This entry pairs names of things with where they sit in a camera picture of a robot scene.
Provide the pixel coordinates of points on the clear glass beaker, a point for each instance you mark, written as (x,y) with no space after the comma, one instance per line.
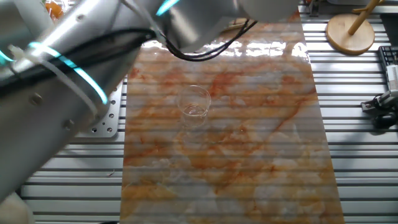
(194,105)

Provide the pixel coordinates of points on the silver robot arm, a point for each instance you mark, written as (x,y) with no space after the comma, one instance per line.
(46,109)

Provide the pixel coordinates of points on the orange marble pattern mat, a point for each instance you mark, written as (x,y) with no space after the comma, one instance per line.
(233,161)

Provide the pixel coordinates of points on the small curled scrap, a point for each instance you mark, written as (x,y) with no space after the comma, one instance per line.
(111,173)

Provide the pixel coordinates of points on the wooden stand with round base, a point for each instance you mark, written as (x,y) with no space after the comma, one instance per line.
(354,37)

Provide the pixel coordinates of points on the orange fruit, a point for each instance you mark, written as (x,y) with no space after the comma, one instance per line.
(54,10)

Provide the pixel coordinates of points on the black keyboard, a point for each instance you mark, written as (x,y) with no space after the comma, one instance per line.
(388,56)

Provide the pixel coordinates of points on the black box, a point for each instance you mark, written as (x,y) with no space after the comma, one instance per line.
(390,29)

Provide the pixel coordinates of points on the black camera clamp mount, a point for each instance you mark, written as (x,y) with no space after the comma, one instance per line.
(384,119)

